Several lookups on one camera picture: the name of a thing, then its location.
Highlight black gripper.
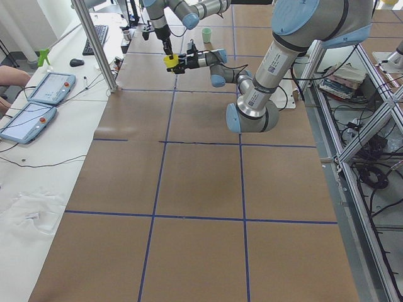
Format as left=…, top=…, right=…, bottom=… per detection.
left=172, top=48, right=205, bottom=75
left=154, top=26, right=173, bottom=60

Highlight yellow plastic cup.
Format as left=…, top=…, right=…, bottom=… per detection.
left=163, top=53, right=179, bottom=71

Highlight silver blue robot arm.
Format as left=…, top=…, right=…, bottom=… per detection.
left=164, top=1, right=373, bottom=133
left=142, top=0, right=231, bottom=59

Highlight small metal cup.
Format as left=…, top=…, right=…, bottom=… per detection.
left=123, top=30, right=132, bottom=41

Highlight light green plastic cup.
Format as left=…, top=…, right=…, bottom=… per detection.
left=201, top=28, right=212, bottom=43

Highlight stack of books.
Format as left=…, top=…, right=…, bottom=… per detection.
left=319, top=62, right=366, bottom=99

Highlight black computer mouse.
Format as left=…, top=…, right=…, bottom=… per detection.
left=69, top=58, right=84, bottom=67

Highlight upper blue teach pendant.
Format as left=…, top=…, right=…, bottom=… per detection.
left=27, top=72, right=76, bottom=105

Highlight blue teach pendant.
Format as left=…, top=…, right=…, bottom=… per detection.
left=27, top=72, right=76, bottom=105
left=1, top=102, right=57, bottom=144

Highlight green spray bottle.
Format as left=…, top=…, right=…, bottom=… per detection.
left=37, top=48, right=50, bottom=67

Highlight lower blue teach pendant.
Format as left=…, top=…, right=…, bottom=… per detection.
left=1, top=102, right=57, bottom=144

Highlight clear plastic bag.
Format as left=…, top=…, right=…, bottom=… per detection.
left=1, top=190, right=67, bottom=235

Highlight aluminium frame post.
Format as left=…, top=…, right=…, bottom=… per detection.
left=71, top=0, right=117, bottom=93

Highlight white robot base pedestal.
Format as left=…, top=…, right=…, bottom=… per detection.
left=270, top=69, right=297, bottom=111

